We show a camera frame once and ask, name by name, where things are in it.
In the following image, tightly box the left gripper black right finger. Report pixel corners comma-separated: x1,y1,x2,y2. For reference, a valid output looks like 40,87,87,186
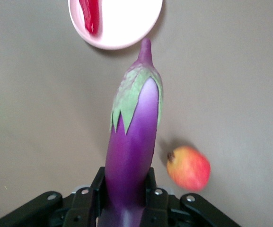
141,166,242,227

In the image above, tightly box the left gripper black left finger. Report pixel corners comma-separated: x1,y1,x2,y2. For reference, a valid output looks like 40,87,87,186
0,166,107,227

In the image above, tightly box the red apple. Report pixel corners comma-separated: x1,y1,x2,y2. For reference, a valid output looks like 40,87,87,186
166,145,211,192

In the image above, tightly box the purple eggplant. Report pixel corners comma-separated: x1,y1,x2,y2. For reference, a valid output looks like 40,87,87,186
100,38,164,227

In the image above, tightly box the red chili pepper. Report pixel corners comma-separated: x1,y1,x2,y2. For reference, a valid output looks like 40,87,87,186
79,0,101,36

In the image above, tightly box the brown table cloth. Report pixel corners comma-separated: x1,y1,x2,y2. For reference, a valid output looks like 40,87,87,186
0,0,273,227

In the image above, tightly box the pink round plate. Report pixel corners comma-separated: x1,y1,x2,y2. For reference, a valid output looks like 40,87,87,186
68,0,163,50

